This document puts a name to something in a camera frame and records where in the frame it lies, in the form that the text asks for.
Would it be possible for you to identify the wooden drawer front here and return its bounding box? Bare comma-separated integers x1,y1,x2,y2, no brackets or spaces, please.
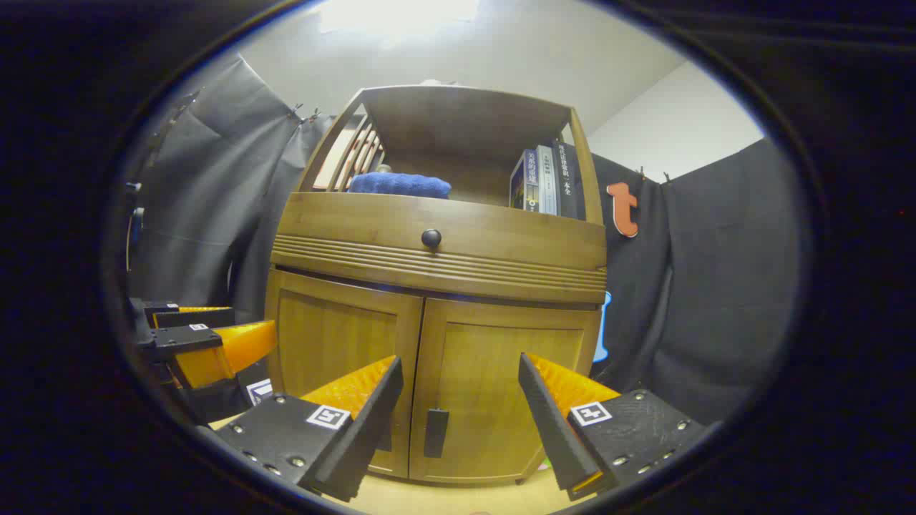
271,192,608,305

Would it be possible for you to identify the black book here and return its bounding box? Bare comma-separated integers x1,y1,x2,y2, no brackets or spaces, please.
552,142,588,220

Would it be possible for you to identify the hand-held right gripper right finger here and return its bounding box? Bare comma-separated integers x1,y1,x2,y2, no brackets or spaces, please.
518,352,706,501

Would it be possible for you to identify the folded blue towel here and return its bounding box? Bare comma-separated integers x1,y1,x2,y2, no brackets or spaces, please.
348,172,452,200

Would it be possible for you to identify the wooden shoe cabinet door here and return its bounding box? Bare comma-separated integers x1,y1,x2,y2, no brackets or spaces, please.
266,270,424,479
409,297,602,486

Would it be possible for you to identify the black door handle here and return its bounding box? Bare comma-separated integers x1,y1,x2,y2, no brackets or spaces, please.
424,408,449,458

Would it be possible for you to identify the grey white book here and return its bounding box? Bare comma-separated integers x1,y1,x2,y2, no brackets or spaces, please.
535,145,560,215

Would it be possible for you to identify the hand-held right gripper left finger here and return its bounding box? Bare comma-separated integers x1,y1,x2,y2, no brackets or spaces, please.
215,355,404,503

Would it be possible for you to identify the wooden double-door shoe cabinet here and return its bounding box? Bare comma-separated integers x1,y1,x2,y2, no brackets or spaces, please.
263,84,609,487

